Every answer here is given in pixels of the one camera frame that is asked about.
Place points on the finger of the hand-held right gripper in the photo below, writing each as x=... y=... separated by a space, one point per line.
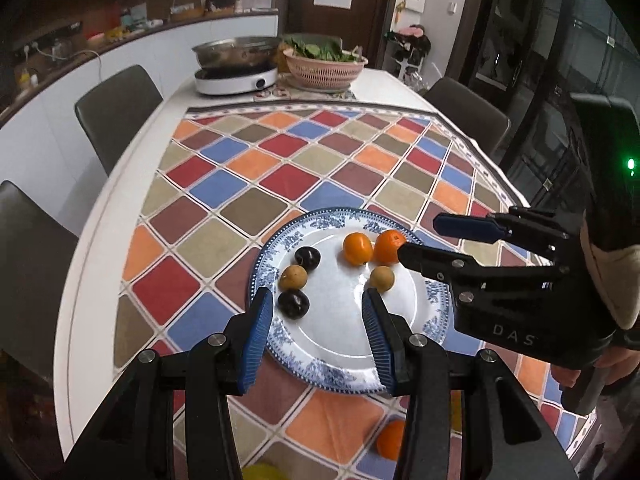
x=475 y=227
x=430 y=262

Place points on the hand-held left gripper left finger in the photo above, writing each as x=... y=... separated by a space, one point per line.
x=257 y=340

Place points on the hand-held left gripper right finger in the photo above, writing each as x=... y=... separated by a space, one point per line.
x=380 y=340

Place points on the small orange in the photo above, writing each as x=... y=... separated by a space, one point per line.
x=357 y=249
x=389 y=246

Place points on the brown kiwi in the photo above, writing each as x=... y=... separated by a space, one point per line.
x=382 y=278
x=293 y=277

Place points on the dark purple plum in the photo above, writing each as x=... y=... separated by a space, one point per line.
x=293 y=303
x=307 y=257

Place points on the blue rimmed white plate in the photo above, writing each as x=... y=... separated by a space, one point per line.
x=330 y=320

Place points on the person's right hand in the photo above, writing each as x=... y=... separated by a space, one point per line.
x=622 y=365

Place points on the large orange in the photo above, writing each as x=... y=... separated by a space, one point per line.
x=391 y=440

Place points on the grey dining chair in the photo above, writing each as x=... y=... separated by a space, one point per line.
x=30 y=270
x=117 y=110
x=465 y=110

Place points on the green apple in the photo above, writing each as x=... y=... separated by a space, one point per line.
x=261 y=473

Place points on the colourful checkered tablecloth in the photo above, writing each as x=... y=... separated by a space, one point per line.
x=210 y=190

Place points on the black framed glass door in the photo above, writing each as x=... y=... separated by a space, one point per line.
x=530 y=60

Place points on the white stand with pink cloth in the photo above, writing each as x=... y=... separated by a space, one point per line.
x=407 y=50

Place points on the pink colander basket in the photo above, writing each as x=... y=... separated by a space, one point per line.
x=322 y=72

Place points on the white intercom panel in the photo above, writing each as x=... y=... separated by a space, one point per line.
x=412 y=0

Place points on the green leafy vegetables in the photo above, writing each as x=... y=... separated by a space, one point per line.
x=315 y=49

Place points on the dark brown door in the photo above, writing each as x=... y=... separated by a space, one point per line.
x=370 y=0

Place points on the white induction cooker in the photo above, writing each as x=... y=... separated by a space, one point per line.
x=235 y=81

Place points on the steel pot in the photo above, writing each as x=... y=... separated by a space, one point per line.
x=235 y=52

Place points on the white counter cabinet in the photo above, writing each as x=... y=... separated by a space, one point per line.
x=150 y=45

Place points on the black box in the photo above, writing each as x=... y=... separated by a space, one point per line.
x=221 y=4

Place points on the red box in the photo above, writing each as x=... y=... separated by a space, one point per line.
x=95 y=31

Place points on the yellow bottle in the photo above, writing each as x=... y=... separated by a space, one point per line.
x=27 y=77

